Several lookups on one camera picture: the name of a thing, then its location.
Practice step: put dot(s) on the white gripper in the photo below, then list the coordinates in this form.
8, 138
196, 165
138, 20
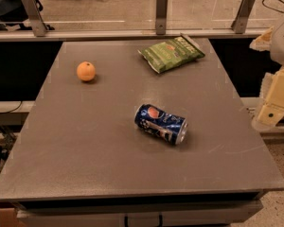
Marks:
283, 44

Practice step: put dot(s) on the orange fruit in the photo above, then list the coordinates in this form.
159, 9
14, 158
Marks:
86, 71

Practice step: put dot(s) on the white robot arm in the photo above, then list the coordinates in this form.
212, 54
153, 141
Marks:
277, 46

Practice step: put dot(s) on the green chip bag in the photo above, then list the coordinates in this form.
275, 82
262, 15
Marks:
172, 53

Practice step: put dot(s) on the blue Pepsi soda can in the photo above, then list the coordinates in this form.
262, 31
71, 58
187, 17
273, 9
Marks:
170, 127

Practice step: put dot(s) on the grey table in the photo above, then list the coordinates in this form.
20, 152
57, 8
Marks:
81, 161

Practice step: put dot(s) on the dark office chair left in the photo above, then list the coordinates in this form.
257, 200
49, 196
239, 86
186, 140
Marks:
9, 7

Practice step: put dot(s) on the cardboard box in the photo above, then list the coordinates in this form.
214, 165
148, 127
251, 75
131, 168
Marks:
8, 216

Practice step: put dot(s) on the right metal rail bracket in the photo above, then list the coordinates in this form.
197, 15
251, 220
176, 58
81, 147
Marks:
239, 25

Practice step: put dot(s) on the metal rail bracket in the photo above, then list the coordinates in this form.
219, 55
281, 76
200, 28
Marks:
34, 16
239, 25
161, 16

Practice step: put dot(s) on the middle metal rail bracket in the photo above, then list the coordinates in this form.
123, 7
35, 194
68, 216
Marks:
161, 16

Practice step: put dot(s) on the left metal rail bracket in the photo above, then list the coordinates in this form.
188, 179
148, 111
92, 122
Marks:
34, 16

